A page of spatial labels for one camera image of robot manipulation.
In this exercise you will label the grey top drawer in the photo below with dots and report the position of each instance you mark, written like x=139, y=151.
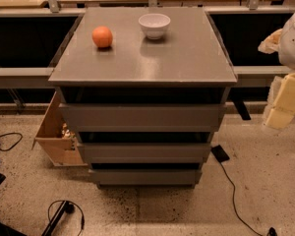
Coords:
x=143, y=117

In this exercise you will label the grey drawer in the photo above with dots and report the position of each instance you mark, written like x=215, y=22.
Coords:
x=144, y=153
x=145, y=177
x=143, y=117

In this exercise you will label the grey drawer cabinet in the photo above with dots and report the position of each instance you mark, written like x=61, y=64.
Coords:
x=187, y=66

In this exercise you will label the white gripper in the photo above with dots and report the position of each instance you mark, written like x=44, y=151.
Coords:
x=280, y=107

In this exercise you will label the white ceramic bowl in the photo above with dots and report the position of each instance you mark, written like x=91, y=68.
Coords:
x=154, y=25

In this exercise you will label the grey bottom drawer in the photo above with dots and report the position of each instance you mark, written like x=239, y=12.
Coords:
x=145, y=177

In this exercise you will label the grey middle drawer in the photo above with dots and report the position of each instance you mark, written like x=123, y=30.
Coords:
x=144, y=153

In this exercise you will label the cardboard box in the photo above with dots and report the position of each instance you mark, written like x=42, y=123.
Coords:
x=61, y=150

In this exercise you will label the orange fruit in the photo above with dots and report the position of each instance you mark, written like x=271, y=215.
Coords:
x=102, y=37

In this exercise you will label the black tripod leg with cable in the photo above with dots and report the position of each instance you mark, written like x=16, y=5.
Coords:
x=64, y=207

